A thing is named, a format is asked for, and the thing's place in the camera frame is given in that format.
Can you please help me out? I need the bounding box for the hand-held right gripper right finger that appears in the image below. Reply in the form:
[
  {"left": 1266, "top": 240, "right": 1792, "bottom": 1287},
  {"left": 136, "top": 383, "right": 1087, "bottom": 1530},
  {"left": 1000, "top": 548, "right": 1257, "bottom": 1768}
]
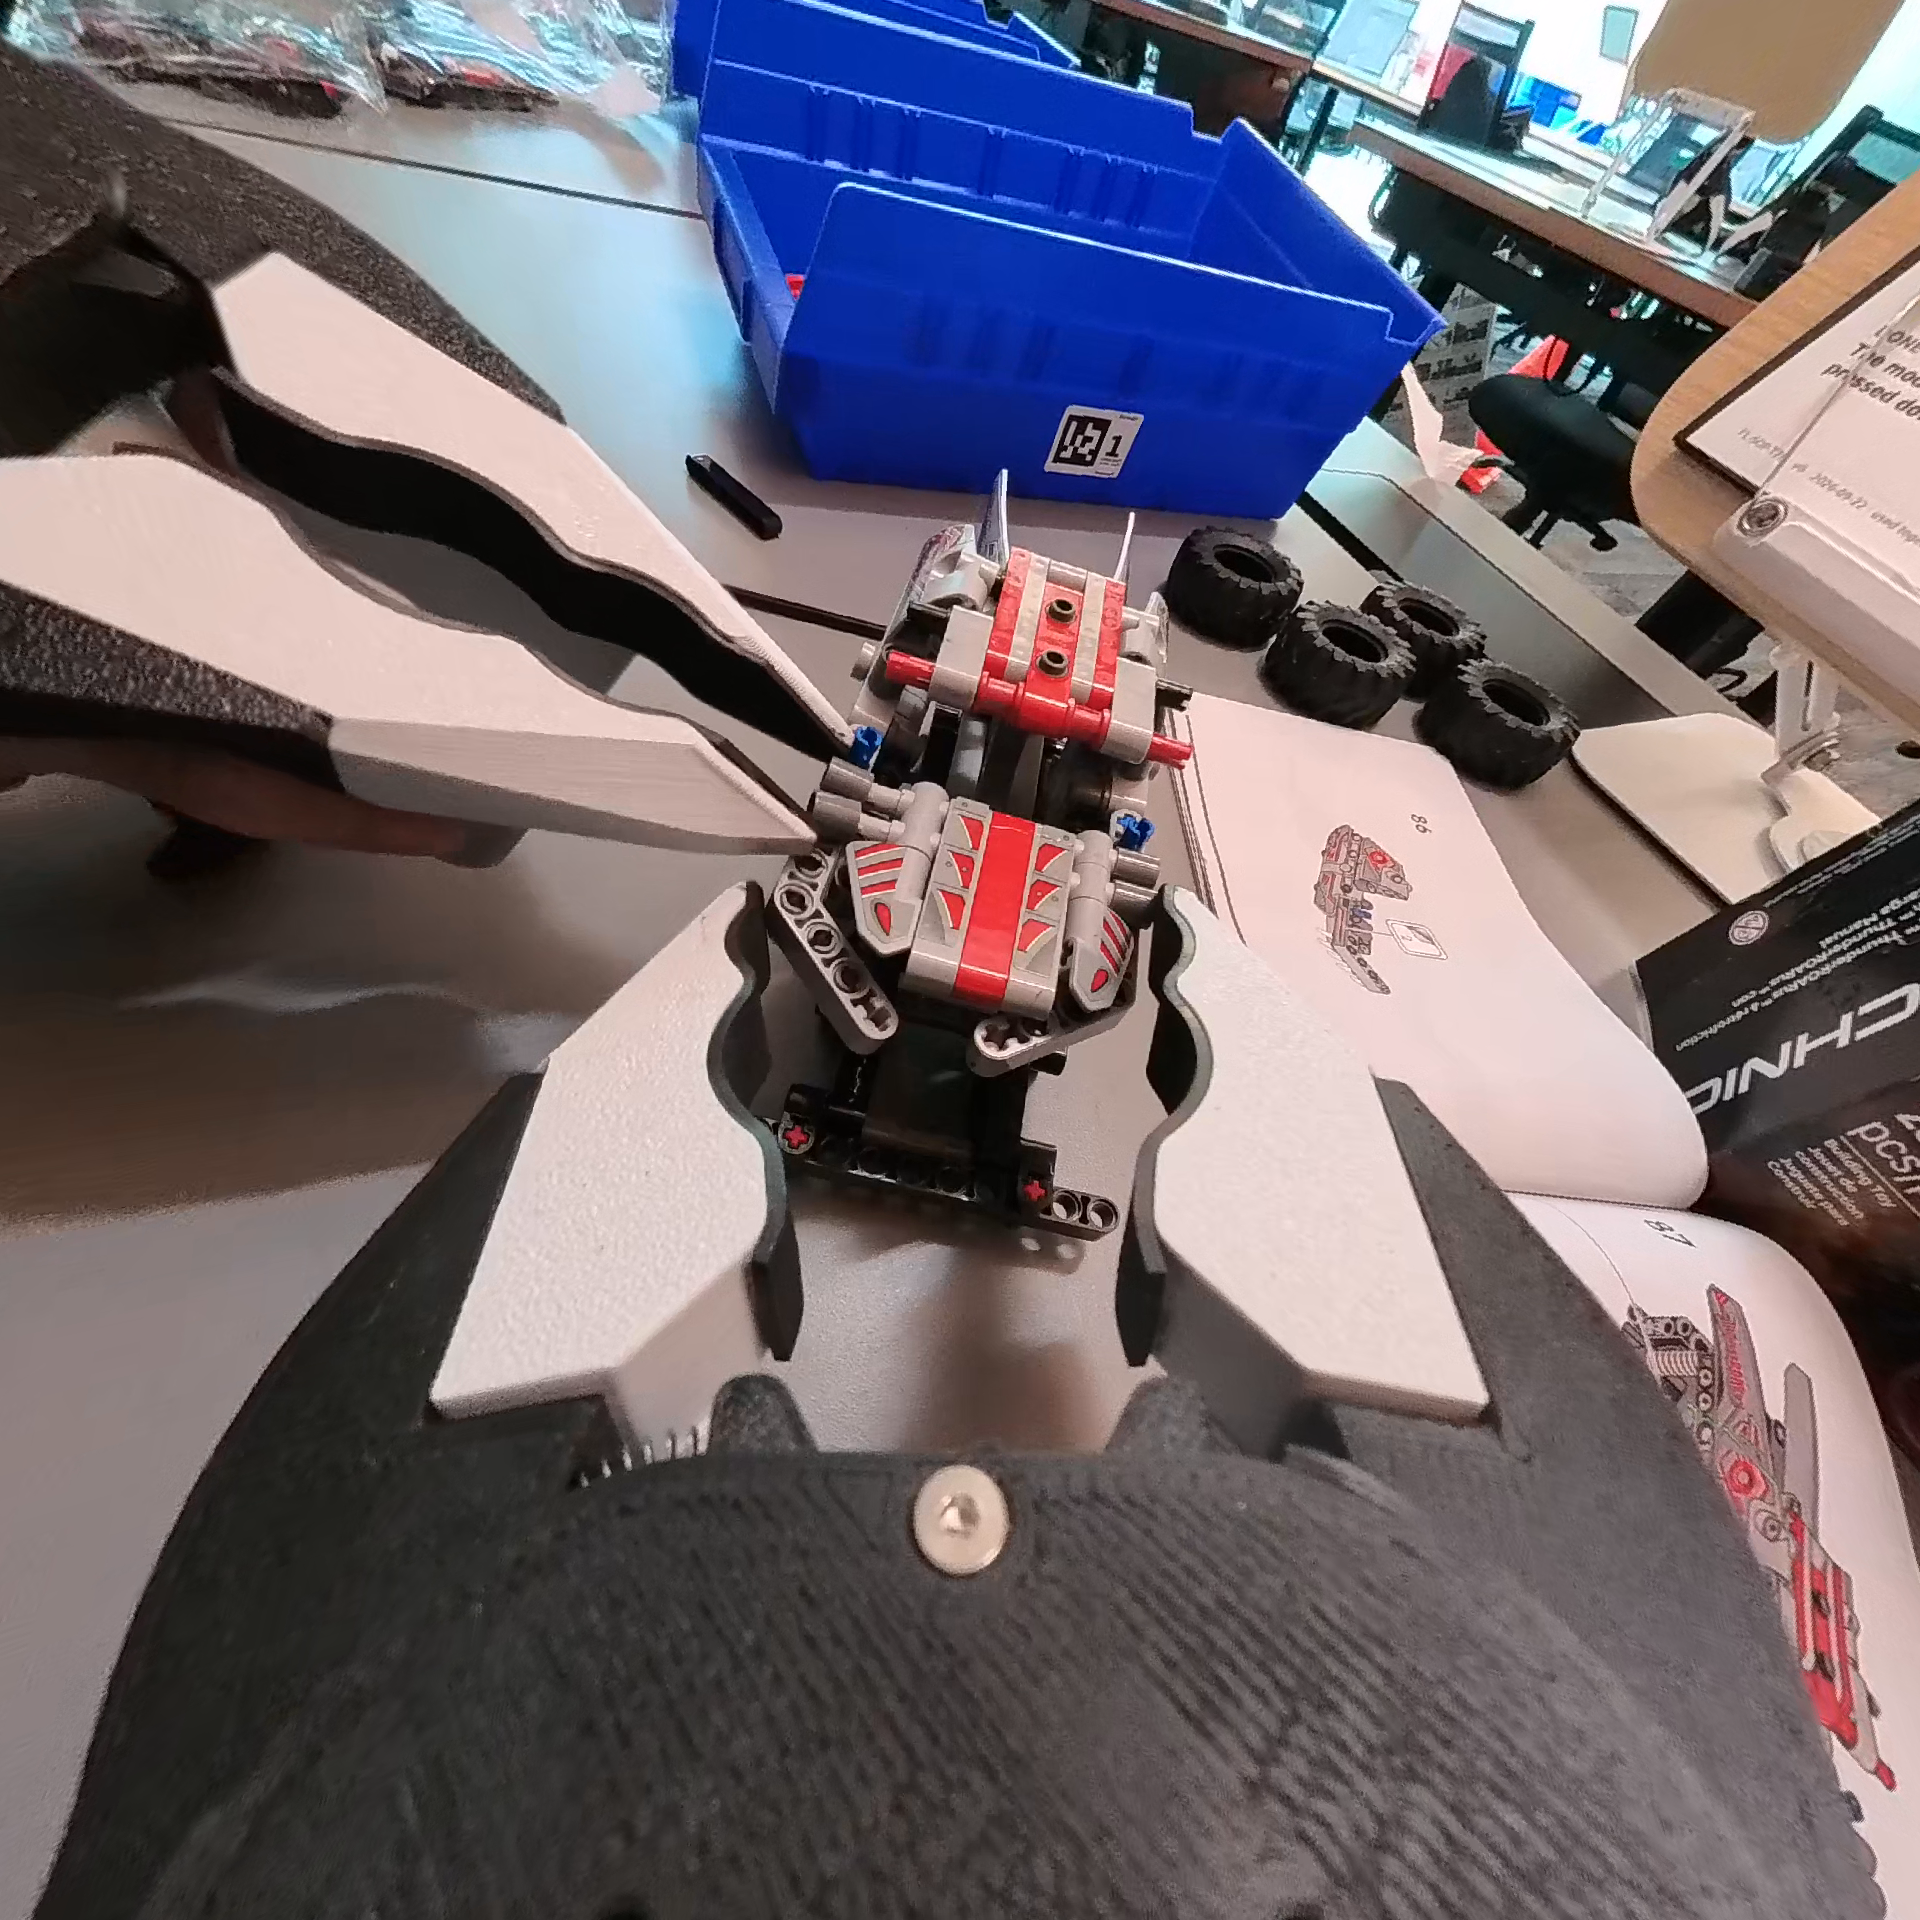
[{"left": 1113, "top": 884, "right": 1496, "bottom": 1461}]

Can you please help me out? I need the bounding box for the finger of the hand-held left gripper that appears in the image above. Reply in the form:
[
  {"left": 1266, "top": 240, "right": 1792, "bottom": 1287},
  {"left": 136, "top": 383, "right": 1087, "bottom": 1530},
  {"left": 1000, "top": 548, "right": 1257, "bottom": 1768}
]
[
  {"left": 0, "top": 448, "right": 824, "bottom": 860},
  {"left": 209, "top": 248, "right": 860, "bottom": 762}
]

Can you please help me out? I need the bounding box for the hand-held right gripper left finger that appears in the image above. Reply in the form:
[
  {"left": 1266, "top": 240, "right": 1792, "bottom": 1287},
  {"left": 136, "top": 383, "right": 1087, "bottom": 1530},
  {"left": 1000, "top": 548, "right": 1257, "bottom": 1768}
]
[{"left": 423, "top": 883, "right": 806, "bottom": 1451}]

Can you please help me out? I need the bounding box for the toy brick truck model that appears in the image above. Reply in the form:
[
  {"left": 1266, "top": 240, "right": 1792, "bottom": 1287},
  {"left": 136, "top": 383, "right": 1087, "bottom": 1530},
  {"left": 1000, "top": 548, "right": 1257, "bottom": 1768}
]
[{"left": 767, "top": 471, "right": 1202, "bottom": 1239}]

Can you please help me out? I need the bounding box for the person's left hand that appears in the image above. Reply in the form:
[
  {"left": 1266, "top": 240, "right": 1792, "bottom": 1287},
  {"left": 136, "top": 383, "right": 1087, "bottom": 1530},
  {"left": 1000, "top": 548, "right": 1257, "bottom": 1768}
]
[{"left": 0, "top": 736, "right": 521, "bottom": 883}]

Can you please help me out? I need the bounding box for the clear bag of toy parts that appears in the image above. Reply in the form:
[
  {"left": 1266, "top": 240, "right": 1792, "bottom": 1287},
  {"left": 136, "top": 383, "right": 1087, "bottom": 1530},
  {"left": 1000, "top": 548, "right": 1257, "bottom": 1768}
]
[
  {"left": 75, "top": 0, "right": 361, "bottom": 115},
  {"left": 368, "top": 0, "right": 671, "bottom": 115}
]

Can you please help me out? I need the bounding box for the white instruction booklet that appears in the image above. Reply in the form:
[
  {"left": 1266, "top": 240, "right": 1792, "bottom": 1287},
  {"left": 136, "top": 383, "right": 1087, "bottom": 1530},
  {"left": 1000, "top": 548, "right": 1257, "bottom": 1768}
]
[{"left": 1161, "top": 693, "right": 1920, "bottom": 1840}]

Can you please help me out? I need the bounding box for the black short toy beam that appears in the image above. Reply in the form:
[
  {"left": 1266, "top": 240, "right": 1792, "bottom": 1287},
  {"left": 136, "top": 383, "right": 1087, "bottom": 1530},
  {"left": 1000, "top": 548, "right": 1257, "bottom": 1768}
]
[{"left": 686, "top": 452, "right": 785, "bottom": 541}]

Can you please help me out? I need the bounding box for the black toy axle rod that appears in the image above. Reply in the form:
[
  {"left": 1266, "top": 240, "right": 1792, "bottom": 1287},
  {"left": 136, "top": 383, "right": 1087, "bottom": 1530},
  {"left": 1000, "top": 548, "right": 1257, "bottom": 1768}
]
[{"left": 732, "top": 587, "right": 903, "bottom": 640}]

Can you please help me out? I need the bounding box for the black toy set box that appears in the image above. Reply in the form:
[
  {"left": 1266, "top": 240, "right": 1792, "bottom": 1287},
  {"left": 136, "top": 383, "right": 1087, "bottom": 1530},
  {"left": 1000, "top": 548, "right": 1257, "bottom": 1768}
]
[{"left": 1632, "top": 802, "right": 1920, "bottom": 1291}]

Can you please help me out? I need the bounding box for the black toy tire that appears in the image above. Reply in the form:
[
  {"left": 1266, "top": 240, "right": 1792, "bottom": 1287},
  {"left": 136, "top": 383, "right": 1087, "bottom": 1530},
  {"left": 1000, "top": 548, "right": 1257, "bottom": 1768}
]
[
  {"left": 1362, "top": 581, "right": 1489, "bottom": 696},
  {"left": 1264, "top": 600, "right": 1420, "bottom": 731},
  {"left": 1417, "top": 661, "right": 1583, "bottom": 793},
  {"left": 1167, "top": 527, "right": 1305, "bottom": 649}
]

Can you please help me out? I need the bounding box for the blue plastic bin with tag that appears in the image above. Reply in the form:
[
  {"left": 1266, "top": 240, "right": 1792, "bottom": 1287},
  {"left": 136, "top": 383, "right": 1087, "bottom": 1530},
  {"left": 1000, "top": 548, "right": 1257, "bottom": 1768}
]
[{"left": 692, "top": 57, "right": 1450, "bottom": 524}]

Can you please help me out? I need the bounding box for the white sign stand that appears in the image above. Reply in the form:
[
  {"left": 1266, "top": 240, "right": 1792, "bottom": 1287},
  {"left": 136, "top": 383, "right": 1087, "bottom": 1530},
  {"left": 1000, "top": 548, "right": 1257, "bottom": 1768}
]
[{"left": 1568, "top": 488, "right": 1920, "bottom": 903}]

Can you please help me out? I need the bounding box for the clear plastic wrapper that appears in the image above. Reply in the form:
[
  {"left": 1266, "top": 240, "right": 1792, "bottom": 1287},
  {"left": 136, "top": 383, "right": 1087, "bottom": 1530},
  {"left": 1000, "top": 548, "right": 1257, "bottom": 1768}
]
[{"left": 1401, "top": 368, "right": 1503, "bottom": 496}]

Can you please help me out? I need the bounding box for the black office chair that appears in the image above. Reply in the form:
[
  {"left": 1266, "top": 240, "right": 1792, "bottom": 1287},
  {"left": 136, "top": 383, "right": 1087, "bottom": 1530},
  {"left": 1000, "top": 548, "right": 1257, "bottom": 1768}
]
[{"left": 1468, "top": 336, "right": 1642, "bottom": 548}]

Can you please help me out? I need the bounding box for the instruction sign board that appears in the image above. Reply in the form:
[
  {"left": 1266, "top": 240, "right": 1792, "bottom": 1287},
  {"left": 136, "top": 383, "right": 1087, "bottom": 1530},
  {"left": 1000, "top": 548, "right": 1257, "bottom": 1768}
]
[{"left": 1632, "top": 171, "right": 1920, "bottom": 633}]

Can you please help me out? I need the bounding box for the wooden work table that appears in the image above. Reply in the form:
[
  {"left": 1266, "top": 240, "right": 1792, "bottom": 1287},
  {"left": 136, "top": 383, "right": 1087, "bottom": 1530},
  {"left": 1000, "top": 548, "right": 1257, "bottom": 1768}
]
[{"left": 1343, "top": 113, "right": 1766, "bottom": 339}]

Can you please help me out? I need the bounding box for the clear acrylic sign holder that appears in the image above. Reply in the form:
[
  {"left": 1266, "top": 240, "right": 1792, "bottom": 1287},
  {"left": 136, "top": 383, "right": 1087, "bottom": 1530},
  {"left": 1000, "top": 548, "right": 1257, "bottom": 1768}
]
[{"left": 1591, "top": 88, "right": 1758, "bottom": 249}]

